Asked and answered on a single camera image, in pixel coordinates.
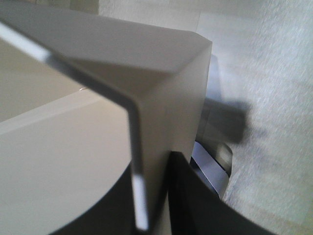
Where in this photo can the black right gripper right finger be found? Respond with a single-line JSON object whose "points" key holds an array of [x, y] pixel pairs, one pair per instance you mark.
{"points": [[195, 210]]}

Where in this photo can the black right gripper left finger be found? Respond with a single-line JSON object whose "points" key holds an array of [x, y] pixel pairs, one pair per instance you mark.
{"points": [[113, 214]]}

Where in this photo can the white angular trash bin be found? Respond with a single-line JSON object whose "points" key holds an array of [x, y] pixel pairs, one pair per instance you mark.
{"points": [[81, 98]]}

